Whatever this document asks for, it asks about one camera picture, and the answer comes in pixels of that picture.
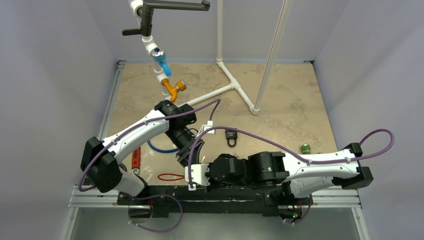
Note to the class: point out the orange brass valve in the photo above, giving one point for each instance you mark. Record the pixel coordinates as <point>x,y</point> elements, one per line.
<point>173,91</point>

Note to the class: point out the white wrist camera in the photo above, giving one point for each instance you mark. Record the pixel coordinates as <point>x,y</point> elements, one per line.
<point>197,175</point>
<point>205,127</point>

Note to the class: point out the red cable padlock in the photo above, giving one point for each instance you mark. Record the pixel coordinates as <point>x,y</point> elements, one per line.
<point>170,177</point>

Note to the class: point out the black padlock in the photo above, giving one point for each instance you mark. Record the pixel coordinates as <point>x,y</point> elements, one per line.
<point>231,137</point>

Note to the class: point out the red handled adjustable wrench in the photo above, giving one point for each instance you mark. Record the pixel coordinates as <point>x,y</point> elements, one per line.
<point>136,161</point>

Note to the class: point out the blue cable lock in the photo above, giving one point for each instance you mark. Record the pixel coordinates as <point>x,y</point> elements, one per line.
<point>167,151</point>

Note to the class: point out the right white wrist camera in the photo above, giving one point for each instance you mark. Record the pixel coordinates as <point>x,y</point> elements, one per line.
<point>197,175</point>

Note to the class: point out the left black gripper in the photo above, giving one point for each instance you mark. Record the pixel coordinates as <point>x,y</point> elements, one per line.
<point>183,155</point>

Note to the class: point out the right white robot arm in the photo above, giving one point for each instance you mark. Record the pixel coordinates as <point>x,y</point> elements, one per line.
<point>267,169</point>

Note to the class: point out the green cylinder object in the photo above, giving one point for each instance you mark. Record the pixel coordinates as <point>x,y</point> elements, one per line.
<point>305,149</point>

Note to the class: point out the blue valve fitting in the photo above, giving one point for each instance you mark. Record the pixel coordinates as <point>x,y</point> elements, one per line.
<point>160,57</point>

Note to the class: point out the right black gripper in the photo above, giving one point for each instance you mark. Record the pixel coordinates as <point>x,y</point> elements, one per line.
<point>212,171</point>

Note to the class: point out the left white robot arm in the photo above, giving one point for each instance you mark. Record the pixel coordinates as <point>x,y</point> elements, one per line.
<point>101,158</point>

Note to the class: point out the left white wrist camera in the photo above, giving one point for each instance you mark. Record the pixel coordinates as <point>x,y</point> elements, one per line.
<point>205,127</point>

